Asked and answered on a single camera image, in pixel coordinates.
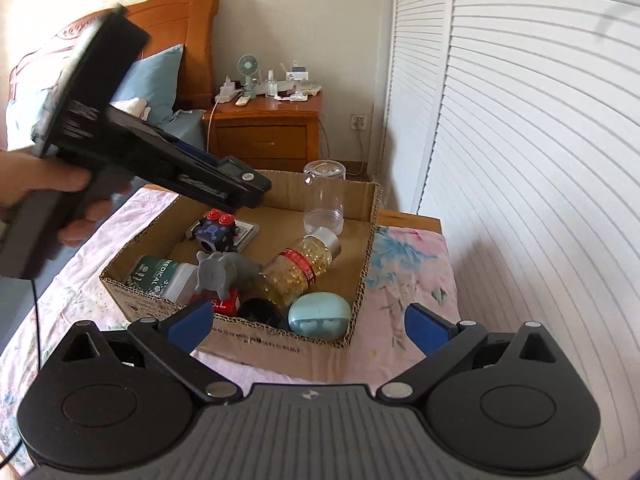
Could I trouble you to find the gold capsule bottle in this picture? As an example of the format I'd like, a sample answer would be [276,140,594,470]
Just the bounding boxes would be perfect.
[260,226,342,309]

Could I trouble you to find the mint green case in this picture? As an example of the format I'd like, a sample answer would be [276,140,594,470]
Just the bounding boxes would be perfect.
[288,292,352,344]

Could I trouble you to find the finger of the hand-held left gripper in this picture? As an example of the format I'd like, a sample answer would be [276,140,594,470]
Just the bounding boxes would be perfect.
[105,107,274,212]
[150,125,258,183]

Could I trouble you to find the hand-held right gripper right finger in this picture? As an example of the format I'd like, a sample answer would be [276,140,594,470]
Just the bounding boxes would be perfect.
[375,302,577,404]

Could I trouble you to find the blue pillow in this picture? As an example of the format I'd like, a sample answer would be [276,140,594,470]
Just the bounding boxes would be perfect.
[111,44,186,129]

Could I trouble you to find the wooden headboard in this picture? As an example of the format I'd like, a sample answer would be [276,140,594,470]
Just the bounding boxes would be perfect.
[9,0,219,112]

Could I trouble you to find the pink floral blanket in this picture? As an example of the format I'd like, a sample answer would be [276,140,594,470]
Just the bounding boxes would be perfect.
[0,185,463,466]

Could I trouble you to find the black cube toy train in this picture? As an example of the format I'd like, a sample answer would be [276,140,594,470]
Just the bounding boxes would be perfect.
[185,210,239,254]

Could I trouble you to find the blue bed sheet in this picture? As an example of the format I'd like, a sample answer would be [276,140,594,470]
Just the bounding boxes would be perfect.
[167,109,207,148]

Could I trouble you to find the wooden nightstand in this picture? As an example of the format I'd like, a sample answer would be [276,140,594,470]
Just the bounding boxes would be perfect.
[202,92,324,174]

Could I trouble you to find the white louvered closet doors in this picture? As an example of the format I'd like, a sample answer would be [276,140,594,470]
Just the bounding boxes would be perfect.
[384,0,640,466]

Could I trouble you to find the green label cotton swab container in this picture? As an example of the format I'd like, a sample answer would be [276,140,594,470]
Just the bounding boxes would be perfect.
[125,255,199,307]

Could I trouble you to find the black cable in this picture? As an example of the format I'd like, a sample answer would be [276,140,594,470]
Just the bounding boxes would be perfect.
[0,275,42,467]

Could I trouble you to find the red cube toy train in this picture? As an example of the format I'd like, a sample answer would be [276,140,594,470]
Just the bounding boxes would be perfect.
[190,290,244,317]

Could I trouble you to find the cardboard box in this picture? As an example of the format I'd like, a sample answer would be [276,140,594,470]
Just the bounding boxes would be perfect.
[100,169,384,349]

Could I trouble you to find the small green desk fan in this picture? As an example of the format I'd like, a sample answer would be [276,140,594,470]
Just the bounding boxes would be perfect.
[237,55,261,99]

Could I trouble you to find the white power strip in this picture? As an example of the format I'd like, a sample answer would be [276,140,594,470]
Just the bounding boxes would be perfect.
[215,76,239,104]

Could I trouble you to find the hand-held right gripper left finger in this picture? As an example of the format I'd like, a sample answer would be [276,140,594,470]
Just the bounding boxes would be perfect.
[52,301,246,404]

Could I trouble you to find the person's left hand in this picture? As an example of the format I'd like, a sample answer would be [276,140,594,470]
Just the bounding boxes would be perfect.
[0,150,114,248]

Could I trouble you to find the grey elephant toy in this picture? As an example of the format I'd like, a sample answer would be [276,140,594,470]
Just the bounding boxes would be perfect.
[195,251,264,304]

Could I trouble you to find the clear plastic jar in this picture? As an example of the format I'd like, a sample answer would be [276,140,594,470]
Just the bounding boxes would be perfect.
[302,160,347,235]

